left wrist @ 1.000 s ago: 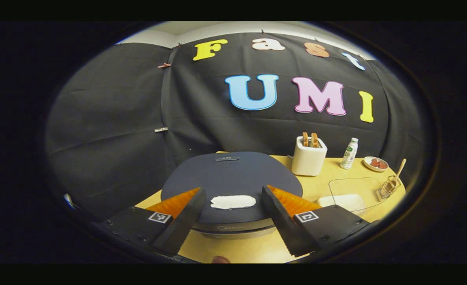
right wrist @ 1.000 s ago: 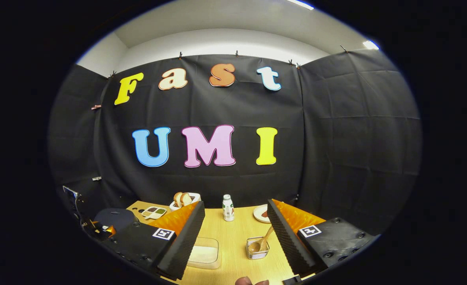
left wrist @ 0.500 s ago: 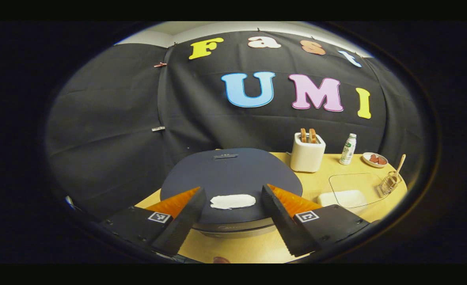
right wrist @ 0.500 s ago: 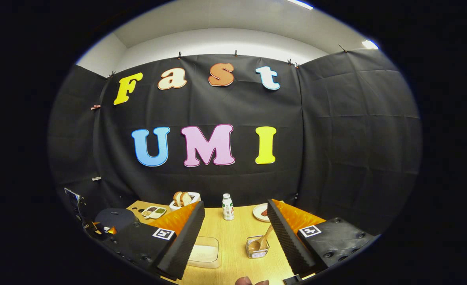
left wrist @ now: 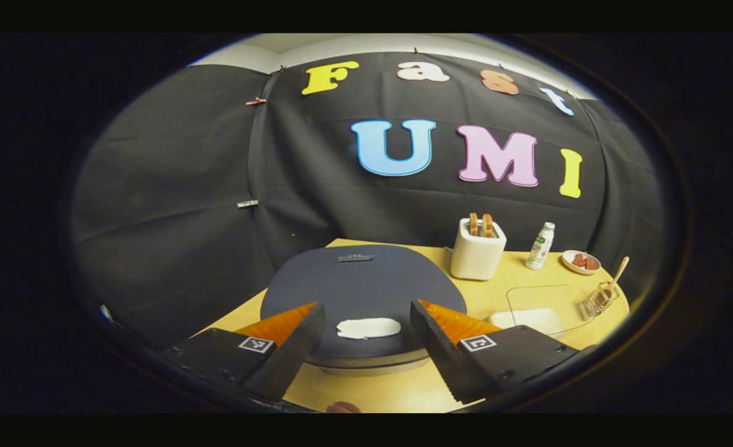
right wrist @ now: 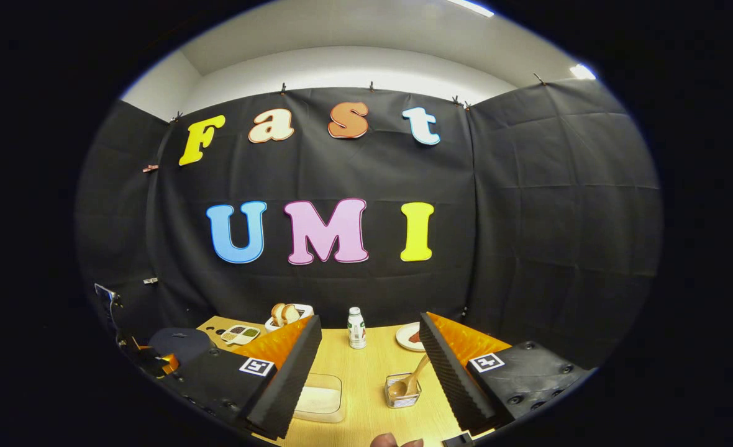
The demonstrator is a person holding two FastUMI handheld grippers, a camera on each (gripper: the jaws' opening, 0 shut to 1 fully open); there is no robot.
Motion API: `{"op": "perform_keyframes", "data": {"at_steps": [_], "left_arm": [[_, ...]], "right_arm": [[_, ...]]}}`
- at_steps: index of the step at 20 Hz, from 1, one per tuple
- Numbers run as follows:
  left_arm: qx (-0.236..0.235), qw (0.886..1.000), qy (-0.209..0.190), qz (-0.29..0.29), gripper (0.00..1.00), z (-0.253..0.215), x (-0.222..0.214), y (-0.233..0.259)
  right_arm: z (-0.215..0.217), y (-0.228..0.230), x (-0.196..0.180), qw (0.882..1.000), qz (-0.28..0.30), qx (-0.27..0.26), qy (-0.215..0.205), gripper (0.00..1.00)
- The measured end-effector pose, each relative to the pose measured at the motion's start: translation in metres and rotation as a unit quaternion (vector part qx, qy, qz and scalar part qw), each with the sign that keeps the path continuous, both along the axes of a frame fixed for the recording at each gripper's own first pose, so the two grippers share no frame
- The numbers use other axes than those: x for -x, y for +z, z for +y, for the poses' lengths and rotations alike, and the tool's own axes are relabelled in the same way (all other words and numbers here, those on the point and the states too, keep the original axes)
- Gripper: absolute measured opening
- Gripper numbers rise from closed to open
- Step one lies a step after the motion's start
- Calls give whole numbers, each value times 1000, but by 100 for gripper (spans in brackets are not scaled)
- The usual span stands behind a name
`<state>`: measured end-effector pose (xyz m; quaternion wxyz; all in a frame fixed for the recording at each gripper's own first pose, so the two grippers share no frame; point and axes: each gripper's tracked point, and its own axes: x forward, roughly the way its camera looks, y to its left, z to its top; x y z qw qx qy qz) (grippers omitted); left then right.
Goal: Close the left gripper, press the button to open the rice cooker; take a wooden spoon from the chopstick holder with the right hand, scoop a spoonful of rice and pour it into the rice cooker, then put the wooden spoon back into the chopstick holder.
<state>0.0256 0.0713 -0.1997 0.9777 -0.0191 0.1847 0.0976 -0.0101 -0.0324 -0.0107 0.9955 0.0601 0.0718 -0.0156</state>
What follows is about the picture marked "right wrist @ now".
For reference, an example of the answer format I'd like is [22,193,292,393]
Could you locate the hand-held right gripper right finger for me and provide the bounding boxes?
[419,312,594,435]

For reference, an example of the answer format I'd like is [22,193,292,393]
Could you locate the dark rice cooker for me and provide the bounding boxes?
[148,327,216,368]

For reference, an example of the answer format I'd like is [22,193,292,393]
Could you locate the divided condiment tray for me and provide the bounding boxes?
[220,325,261,347]

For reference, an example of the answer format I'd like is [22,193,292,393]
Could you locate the white drink bottle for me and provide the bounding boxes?
[347,307,367,350]

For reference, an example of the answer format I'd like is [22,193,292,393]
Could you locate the clear box of rice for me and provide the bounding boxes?
[293,373,344,424]

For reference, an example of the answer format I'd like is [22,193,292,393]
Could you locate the metal wire chopstick holder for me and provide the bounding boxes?
[384,372,424,409]

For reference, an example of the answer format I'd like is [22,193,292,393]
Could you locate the white toaster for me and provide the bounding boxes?
[264,304,315,333]

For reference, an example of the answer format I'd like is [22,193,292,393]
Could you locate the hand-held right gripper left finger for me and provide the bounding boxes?
[158,315,322,440]

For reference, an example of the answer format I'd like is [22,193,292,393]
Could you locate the long ceiling light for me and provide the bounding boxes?
[447,0,495,19]

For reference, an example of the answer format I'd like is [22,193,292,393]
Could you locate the white plate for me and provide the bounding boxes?
[395,322,427,353]

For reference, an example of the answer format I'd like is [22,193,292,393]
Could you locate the wooden spoon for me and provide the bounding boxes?
[388,354,431,400]

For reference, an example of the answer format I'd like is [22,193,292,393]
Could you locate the black backdrop cloth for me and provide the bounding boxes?
[75,79,663,371]

